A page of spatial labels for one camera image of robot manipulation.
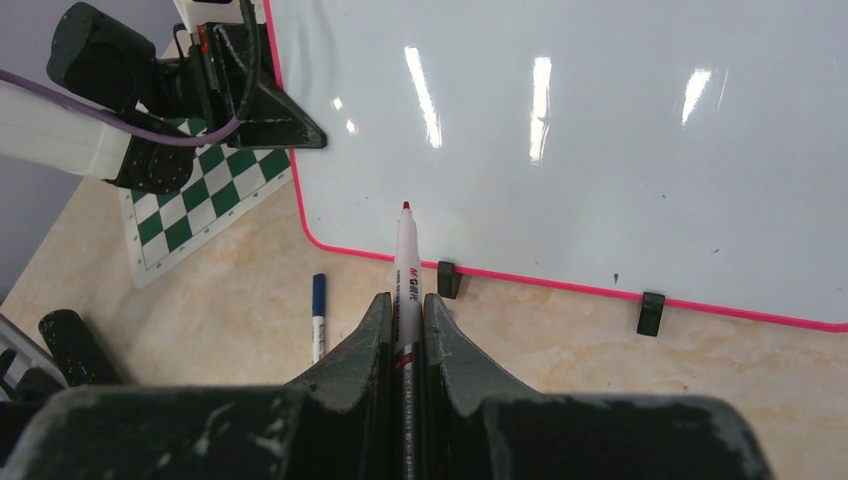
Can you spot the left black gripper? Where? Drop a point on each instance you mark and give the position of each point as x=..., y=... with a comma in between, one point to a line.
x=211, y=81

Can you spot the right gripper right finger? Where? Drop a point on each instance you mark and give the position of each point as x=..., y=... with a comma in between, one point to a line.
x=497, y=427

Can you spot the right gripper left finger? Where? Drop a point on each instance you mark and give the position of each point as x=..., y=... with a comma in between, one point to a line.
x=330, y=422

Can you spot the red marker pen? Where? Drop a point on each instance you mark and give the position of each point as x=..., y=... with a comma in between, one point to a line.
x=407, y=316

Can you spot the pink-framed whiteboard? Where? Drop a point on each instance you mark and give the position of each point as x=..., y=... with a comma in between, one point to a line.
x=697, y=149

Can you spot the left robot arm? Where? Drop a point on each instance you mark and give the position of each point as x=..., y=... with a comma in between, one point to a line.
x=118, y=113

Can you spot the left whiteboard foot black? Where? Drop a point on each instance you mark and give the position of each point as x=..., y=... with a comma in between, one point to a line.
x=448, y=280

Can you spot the whiteboard foot black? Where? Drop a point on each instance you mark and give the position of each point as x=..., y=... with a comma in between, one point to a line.
x=650, y=314
x=448, y=280

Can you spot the right whiteboard foot black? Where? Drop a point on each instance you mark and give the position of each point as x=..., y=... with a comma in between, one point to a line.
x=650, y=314

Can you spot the green white chessboard mat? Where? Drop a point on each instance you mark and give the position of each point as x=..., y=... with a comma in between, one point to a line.
x=226, y=183

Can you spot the blue-capped marker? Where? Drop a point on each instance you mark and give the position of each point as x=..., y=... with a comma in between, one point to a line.
x=318, y=316

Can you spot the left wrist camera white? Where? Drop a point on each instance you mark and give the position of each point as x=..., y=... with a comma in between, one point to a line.
x=196, y=12

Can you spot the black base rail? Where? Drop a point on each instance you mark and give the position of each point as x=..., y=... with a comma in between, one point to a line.
x=29, y=377

